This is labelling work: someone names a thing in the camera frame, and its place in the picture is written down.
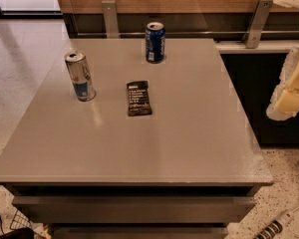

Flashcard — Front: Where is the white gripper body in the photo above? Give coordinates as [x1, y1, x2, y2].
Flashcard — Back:
[266, 47, 299, 120]

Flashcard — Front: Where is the blue pepsi can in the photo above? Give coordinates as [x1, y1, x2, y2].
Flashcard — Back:
[146, 22, 165, 63]

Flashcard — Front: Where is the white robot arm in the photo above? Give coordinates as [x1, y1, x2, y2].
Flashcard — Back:
[266, 0, 299, 120]

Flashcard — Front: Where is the silver red bull can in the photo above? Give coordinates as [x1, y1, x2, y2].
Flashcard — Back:
[65, 51, 97, 102]

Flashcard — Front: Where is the white power strip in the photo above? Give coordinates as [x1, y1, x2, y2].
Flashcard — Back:
[253, 205, 299, 239]

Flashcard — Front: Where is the black snack bar wrapper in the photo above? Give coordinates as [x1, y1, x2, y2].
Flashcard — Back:
[127, 81, 152, 117]

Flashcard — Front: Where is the right metal bracket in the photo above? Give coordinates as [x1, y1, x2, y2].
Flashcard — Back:
[243, 0, 273, 49]

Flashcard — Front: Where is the metal bracket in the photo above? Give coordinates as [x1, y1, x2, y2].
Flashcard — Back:
[102, 0, 120, 39]
[243, 0, 273, 49]

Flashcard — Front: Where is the left metal bracket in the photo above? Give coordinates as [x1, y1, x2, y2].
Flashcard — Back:
[102, 0, 120, 39]

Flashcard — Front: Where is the black wire basket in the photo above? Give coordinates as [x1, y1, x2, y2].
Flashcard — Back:
[0, 211, 35, 239]

